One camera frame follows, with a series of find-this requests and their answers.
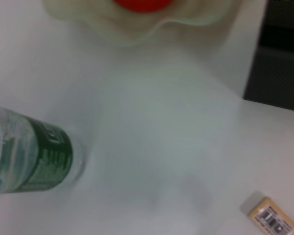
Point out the clear green-label water bottle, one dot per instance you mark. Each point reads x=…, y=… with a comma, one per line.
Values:
x=39, y=156

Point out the beige eraser with barcode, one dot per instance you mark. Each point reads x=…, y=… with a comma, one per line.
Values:
x=269, y=215

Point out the pale green wavy fruit plate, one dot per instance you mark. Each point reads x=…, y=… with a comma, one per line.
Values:
x=137, y=29

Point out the black mesh pen holder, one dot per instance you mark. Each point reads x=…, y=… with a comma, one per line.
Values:
x=279, y=61

